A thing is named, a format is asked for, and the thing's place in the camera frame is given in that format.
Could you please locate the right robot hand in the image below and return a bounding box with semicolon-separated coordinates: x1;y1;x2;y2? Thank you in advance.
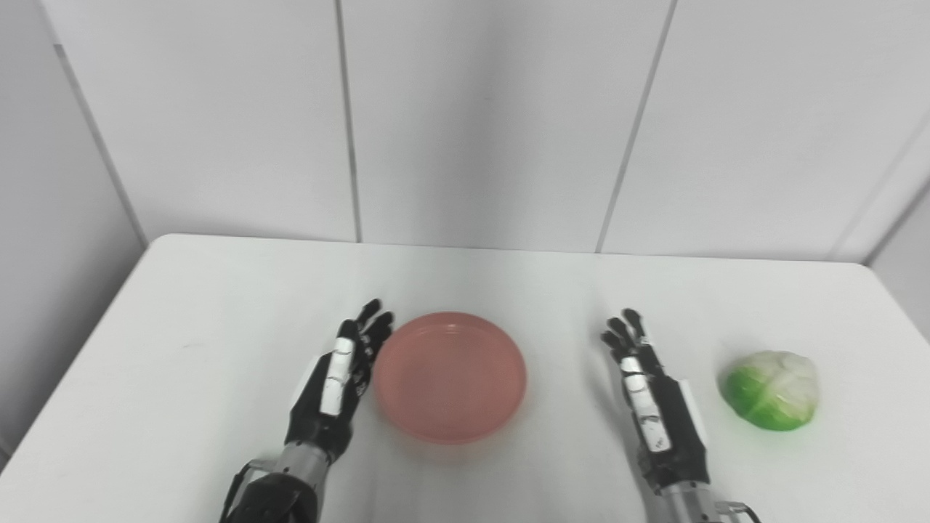
600;309;711;495

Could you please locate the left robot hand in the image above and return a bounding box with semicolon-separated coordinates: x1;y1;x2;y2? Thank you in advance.
284;299;395;466

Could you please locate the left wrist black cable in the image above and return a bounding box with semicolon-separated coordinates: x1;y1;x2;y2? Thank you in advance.
218;461;280;523

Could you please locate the pink plate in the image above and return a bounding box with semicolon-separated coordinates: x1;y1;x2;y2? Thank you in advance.
373;312;528;445

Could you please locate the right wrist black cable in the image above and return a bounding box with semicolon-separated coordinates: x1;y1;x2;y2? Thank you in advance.
708;500;762;523

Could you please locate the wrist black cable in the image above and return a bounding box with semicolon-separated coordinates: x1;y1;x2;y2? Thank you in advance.
218;461;280;523
708;500;762;523

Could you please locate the green white cabbage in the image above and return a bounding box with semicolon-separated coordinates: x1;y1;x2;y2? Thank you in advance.
719;350;820;432

